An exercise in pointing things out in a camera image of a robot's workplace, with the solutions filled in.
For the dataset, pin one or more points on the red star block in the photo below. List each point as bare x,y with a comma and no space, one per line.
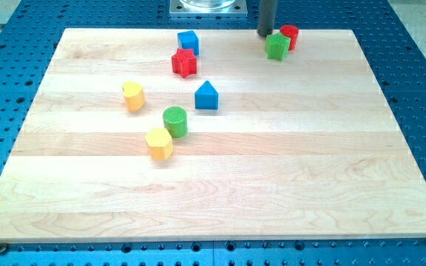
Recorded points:
184,62

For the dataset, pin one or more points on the blue cube block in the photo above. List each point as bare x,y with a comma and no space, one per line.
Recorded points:
188,40

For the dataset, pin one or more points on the green star block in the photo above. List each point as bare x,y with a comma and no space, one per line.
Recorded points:
277,46

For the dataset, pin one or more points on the blue triangle block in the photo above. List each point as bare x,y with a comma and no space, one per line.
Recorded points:
206,97

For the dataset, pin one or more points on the green cylinder block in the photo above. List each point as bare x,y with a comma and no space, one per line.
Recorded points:
175,121

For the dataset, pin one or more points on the yellow hexagon block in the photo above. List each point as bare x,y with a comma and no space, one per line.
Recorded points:
159,143

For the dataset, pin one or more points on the wooden board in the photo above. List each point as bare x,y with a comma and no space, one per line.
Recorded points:
303,148

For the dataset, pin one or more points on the yellow heart block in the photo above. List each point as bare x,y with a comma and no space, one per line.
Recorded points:
133,95

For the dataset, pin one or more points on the red cylinder block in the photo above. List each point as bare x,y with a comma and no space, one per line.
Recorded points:
292,32

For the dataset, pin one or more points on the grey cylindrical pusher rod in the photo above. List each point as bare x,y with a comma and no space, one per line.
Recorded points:
266,18

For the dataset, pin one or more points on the left board clamp bolt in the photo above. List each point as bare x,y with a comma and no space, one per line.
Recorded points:
4,247

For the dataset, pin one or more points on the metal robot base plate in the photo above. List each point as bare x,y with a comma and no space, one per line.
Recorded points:
208,8

